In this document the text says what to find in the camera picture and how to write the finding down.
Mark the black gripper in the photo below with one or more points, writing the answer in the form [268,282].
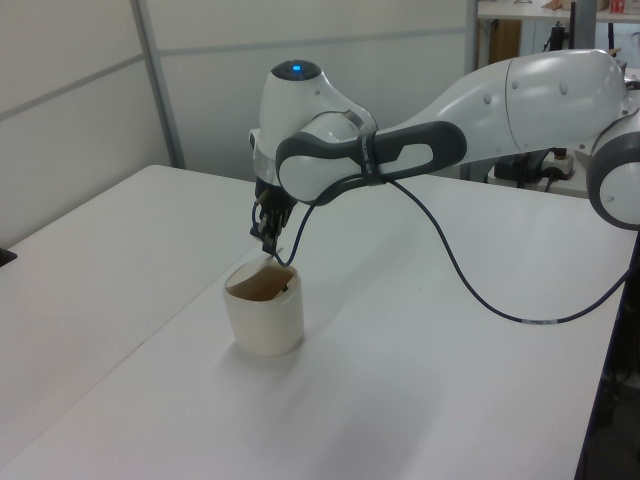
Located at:
[275,200]

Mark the small white trash can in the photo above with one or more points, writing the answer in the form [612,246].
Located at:
[265,320]

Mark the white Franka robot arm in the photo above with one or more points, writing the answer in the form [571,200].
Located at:
[550,100]

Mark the black power supply box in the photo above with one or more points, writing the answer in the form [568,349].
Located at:
[510,170]

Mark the white power strip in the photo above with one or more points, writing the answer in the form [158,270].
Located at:
[559,165]

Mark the grey metal partition post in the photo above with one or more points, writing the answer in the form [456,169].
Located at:
[471,35]

